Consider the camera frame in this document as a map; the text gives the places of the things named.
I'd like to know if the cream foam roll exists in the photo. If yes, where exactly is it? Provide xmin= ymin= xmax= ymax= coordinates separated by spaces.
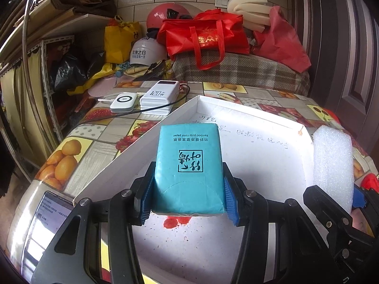
xmin=227 ymin=0 xmax=274 ymax=32

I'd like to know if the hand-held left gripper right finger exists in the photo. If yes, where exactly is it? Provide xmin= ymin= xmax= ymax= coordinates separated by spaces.
xmin=222 ymin=162 xmax=338 ymax=284

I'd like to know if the black cable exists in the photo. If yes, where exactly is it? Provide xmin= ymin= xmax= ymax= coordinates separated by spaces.
xmin=113 ymin=83 xmax=191 ymax=116

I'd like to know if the red ball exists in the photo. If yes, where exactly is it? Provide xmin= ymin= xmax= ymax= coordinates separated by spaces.
xmin=361 ymin=173 xmax=379 ymax=190

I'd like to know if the large white power bank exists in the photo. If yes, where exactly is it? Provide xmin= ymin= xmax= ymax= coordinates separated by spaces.
xmin=139 ymin=80 xmax=181 ymax=116

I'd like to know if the bundle of bamboo poles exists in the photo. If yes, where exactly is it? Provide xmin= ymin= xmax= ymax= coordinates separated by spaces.
xmin=0 ymin=0 xmax=74 ymax=33

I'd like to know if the black plastic bag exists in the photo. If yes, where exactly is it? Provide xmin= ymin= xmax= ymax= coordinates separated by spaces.
xmin=50 ymin=50 xmax=105 ymax=92

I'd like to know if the red tote bag with handles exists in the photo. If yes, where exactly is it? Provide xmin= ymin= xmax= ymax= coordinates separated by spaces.
xmin=156 ymin=9 xmax=251 ymax=71

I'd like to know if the red plastic stool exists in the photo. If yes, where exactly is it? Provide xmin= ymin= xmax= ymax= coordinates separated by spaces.
xmin=321 ymin=108 xmax=341 ymax=125

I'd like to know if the red helmet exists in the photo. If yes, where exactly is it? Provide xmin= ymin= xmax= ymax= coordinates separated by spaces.
xmin=146 ymin=2 xmax=193 ymax=31

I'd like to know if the yellow black cloth pile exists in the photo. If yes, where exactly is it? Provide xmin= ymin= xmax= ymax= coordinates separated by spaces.
xmin=114 ymin=59 xmax=174 ymax=82

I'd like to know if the curved metal pole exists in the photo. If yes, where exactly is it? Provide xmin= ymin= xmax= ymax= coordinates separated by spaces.
xmin=25 ymin=0 xmax=64 ymax=142

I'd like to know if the white helmet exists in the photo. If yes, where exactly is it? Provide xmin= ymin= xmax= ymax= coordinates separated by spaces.
xmin=130 ymin=37 xmax=168 ymax=66

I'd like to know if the fruit print tablecloth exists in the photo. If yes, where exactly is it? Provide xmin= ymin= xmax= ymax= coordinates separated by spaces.
xmin=6 ymin=81 xmax=379 ymax=284

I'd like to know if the small white power bank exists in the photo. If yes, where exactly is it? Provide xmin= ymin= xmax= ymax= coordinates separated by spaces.
xmin=110 ymin=93 xmax=139 ymax=113

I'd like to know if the pink sun visor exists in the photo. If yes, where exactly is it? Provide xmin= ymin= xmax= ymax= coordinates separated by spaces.
xmin=89 ymin=78 xmax=117 ymax=98

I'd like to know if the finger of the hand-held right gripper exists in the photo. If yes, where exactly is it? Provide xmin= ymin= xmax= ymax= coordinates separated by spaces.
xmin=303 ymin=185 xmax=374 ymax=244
xmin=353 ymin=186 xmax=379 ymax=237

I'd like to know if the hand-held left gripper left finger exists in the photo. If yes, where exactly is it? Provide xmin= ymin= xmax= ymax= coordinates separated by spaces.
xmin=31 ymin=161 xmax=156 ymax=284

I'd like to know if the beige curtain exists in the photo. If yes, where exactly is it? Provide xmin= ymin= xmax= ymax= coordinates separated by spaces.
xmin=0 ymin=50 xmax=45 ymax=178

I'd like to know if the white foam block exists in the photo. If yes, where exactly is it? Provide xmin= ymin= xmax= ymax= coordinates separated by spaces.
xmin=313 ymin=125 xmax=355 ymax=213

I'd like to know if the plaid covered box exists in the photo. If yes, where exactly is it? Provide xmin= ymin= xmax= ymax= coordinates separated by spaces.
xmin=172 ymin=52 xmax=310 ymax=97

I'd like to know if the white metal rack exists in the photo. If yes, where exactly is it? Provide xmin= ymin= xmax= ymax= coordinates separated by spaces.
xmin=0 ymin=34 xmax=74 ymax=142

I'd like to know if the brown door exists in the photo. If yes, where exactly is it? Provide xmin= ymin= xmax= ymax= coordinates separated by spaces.
xmin=289 ymin=0 xmax=379 ymax=154

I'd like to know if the teal tissue pack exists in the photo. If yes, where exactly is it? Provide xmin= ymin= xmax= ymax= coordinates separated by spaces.
xmin=152 ymin=123 xmax=226 ymax=216

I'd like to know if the plain red bag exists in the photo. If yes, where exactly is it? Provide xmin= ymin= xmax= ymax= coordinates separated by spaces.
xmin=253 ymin=6 xmax=311 ymax=73

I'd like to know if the yellow shopping bag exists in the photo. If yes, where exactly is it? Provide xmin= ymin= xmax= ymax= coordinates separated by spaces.
xmin=104 ymin=15 xmax=142 ymax=64

